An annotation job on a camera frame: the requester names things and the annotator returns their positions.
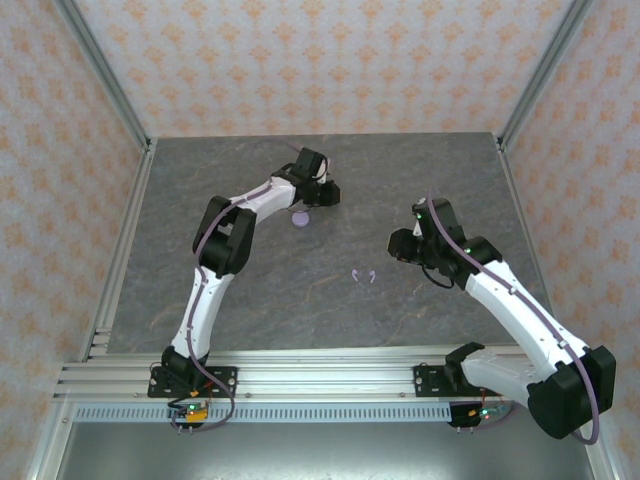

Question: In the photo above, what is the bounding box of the grey metal base panel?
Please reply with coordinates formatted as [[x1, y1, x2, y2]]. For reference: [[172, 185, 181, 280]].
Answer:
[[54, 422, 599, 480]]

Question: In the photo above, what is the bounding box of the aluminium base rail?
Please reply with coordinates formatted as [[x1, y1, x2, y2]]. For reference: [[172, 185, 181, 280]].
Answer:
[[52, 349, 601, 402]]

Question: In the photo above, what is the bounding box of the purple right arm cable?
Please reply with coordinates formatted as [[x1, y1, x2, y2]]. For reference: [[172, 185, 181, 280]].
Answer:
[[427, 187, 601, 446]]

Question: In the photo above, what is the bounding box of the grey slotted cable duct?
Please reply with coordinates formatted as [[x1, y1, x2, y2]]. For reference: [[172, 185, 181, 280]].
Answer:
[[74, 404, 454, 424]]

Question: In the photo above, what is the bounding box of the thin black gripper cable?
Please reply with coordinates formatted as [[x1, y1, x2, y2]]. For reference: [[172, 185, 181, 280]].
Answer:
[[419, 260, 455, 290]]

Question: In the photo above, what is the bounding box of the aluminium frame strut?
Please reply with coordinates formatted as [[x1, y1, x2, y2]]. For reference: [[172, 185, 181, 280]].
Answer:
[[573, 399, 620, 480], [23, 399, 77, 480]]

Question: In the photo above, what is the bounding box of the aluminium frame post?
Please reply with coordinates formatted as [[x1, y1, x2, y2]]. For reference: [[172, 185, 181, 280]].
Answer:
[[497, 0, 599, 152], [52, 0, 153, 152]]

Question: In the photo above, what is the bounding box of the aluminium table side rail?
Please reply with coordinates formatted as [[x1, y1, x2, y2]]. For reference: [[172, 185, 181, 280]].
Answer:
[[77, 137, 159, 364], [496, 133, 572, 362]]

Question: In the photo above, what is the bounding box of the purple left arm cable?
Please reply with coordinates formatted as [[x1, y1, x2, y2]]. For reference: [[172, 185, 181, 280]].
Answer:
[[191, 139, 334, 434]]

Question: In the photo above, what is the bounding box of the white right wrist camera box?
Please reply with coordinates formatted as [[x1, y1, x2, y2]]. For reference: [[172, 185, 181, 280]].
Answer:
[[411, 198, 430, 237]]

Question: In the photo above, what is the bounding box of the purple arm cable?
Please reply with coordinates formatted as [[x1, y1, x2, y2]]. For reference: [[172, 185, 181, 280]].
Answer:
[[427, 187, 601, 446], [191, 139, 334, 434]]

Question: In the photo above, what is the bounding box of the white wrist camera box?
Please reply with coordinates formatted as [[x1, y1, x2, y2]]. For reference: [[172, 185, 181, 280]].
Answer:
[[312, 155, 335, 185], [411, 198, 430, 237]]

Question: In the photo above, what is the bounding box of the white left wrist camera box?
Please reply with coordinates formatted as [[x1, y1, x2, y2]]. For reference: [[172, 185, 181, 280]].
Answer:
[[312, 155, 335, 185]]

